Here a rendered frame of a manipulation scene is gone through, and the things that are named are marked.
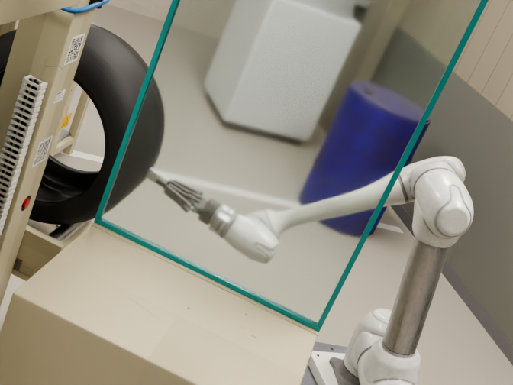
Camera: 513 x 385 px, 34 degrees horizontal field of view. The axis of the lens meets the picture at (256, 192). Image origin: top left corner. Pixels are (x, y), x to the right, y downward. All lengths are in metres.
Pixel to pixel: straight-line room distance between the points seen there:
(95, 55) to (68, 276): 0.84
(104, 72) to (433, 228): 0.97
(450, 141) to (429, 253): 3.74
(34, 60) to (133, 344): 0.84
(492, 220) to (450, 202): 3.28
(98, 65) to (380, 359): 1.16
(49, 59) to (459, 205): 1.10
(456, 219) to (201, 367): 0.94
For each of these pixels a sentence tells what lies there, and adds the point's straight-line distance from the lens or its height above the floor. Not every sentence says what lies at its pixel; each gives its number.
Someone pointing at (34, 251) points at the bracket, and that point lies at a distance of 2.44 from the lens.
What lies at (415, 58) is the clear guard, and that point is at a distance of 1.64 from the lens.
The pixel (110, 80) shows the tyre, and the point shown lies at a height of 1.41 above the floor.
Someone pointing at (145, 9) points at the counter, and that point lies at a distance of 8.72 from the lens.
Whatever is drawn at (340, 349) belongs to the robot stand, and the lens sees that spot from 3.08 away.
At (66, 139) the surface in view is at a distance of 5.08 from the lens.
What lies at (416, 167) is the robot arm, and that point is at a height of 1.48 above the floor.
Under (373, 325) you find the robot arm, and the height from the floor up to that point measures 0.94.
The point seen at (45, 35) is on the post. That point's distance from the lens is 2.10.
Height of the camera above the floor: 2.17
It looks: 23 degrees down
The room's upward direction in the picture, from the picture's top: 24 degrees clockwise
